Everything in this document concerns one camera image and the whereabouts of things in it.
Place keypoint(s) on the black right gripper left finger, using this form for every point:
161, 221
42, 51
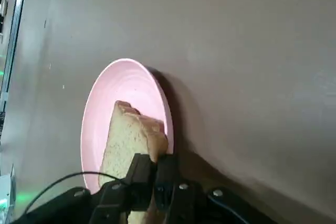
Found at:
139, 176

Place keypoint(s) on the aluminium frame structure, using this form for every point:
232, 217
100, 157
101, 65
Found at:
15, 24

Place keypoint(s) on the brown bread slice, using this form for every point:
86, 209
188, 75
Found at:
126, 140

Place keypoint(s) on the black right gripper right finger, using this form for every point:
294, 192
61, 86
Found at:
168, 179

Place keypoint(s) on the pink round plate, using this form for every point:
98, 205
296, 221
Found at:
123, 82

